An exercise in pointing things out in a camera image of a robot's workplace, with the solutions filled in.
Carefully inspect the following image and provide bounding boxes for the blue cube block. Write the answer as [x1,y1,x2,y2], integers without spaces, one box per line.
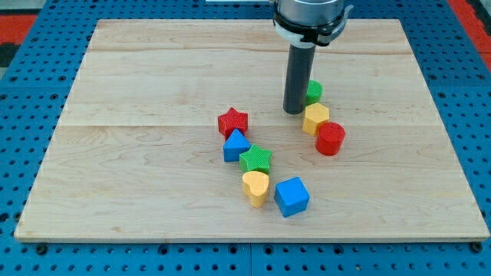
[274,176,310,218]

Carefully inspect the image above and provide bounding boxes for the green star block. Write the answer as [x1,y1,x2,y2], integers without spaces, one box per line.
[239,143,272,174]

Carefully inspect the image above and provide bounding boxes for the yellow heart block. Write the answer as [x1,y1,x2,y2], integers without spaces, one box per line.
[242,171,269,208]

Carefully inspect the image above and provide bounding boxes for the yellow hexagon block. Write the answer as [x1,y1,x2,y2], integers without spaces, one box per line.
[302,103,330,136]

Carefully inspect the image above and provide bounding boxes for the light wooden board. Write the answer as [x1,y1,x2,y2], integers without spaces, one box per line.
[15,19,489,243]

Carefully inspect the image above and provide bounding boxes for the red circle block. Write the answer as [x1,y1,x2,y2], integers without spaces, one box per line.
[315,122,346,156]

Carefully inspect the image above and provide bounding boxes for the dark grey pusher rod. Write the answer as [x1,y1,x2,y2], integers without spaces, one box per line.
[283,45,315,114]

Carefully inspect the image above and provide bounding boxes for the red star block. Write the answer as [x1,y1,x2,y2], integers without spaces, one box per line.
[217,107,249,139]

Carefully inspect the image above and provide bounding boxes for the blue triangle block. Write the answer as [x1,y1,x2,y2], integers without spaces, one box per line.
[222,129,251,162]

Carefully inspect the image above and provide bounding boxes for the green circle block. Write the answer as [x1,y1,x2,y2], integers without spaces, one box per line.
[305,80,323,106]

